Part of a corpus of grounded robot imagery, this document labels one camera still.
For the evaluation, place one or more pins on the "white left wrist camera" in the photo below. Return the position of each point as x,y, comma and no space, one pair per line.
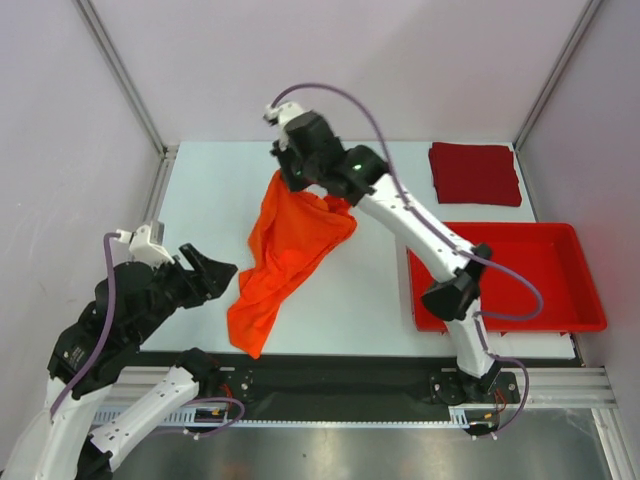
146,245

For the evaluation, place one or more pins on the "aluminium frame post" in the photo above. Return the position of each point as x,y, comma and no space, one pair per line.
579,31
115,63

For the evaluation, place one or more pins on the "grey slotted cable duct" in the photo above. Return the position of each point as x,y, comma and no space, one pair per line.
201,415

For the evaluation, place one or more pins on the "red plastic tray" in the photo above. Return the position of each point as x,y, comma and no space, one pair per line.
549,255

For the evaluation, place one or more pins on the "left aluminium frame post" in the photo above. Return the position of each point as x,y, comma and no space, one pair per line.
115,63

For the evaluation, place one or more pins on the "orange t shirt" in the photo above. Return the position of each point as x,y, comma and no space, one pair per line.
293,234

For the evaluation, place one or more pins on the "folded dark red t shirt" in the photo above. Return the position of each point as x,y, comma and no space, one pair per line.
474,174

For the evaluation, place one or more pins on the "right aluminium frame post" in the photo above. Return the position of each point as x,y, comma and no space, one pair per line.
579,31

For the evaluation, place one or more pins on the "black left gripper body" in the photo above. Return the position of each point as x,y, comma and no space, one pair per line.
176,288

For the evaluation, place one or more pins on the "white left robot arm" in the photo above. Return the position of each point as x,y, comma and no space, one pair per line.
88,358

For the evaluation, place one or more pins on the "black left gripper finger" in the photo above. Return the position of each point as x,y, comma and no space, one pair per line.
198,262
216,277

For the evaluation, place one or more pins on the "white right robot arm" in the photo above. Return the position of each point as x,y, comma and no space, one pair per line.
455,265

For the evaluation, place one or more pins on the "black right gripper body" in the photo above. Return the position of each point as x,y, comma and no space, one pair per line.
291,170

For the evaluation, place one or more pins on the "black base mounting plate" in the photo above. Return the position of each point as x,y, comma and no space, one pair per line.
355,380

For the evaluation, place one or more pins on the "aluminium front rail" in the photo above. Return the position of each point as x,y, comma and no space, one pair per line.
570,388

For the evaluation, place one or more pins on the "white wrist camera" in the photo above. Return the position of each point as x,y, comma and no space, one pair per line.
279,115
146,245

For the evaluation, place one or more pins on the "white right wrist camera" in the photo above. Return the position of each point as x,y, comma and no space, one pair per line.
279,115

